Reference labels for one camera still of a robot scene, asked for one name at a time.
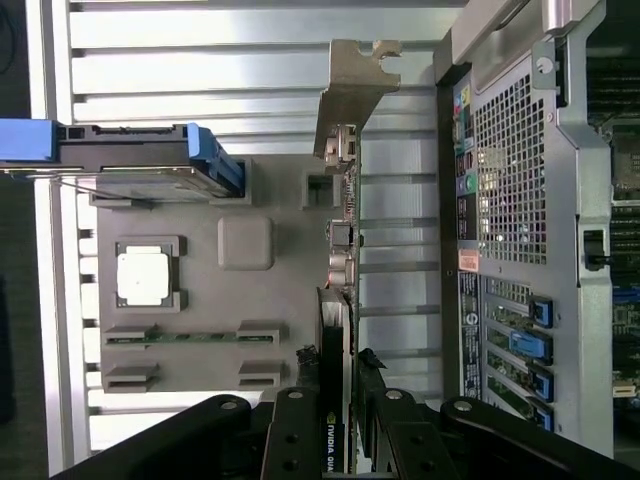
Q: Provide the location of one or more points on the hard drive with blue caddy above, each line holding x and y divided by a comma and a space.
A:
205, 150

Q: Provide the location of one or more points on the grey plastic parts rack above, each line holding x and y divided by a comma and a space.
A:
210, 310

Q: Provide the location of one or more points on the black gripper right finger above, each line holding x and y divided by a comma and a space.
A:
410, 450

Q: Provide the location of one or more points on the open black PC case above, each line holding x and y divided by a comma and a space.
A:
592, 165

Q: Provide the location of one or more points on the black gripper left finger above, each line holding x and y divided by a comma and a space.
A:
295, 440

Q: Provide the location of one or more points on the silver CPU chip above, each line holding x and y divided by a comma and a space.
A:
142, 275

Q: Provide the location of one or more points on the green RAM stick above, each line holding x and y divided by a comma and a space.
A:
195, 339

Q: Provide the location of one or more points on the blue slot retention clip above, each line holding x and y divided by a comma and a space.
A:
544, 417
532, 346
542, 312
542, 384

